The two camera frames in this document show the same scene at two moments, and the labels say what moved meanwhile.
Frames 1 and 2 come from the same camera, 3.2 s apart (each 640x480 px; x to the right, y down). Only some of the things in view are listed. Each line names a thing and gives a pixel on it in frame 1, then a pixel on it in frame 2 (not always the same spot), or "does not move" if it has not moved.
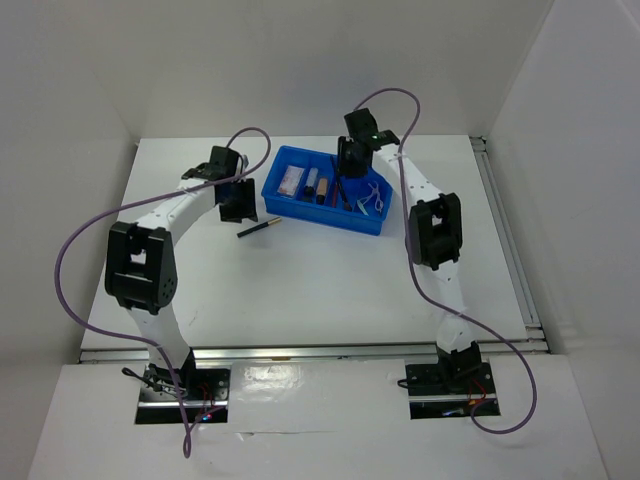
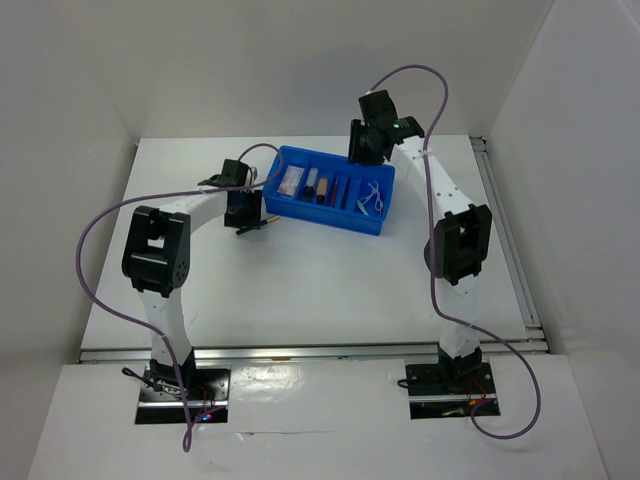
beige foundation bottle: (321, 190) does not move
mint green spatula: (360, 204) does not move
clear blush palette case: (291, 180) does not move
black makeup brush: (340, 184) -> (345, 193)
